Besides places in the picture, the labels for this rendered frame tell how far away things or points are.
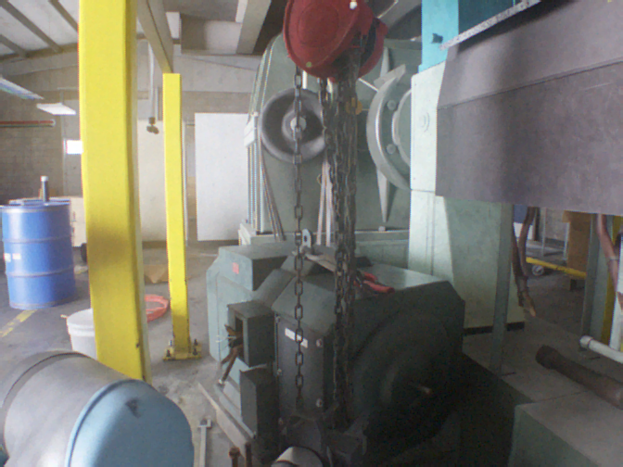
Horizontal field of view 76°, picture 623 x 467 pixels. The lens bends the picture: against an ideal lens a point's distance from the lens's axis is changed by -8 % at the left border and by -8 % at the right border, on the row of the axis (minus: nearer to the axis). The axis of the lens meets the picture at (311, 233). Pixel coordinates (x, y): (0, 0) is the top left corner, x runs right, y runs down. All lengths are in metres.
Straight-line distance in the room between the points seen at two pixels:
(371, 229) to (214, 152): 5.11
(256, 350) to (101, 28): 0.78
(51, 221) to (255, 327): 3.22
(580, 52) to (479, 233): 0.72
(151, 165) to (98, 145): 6.05
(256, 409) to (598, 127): 0.97
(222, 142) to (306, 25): 6.10
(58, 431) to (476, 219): 1.35
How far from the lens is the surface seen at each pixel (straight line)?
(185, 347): 2.81
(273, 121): 1.68
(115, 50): 0.96
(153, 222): 7.02
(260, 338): 1.07
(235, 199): 6.85
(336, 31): 0.76
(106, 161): 0.94
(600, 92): 0.94
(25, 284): 4.20
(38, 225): 4.09
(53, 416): 0.39
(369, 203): 1.91
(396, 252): 1.95
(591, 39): 0.99
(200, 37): 2.83
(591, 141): 0.94
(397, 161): 1.70
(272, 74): 1.85
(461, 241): 1.46
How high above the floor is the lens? 1.10
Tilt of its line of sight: 8 degrees down
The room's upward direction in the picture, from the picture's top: straight up
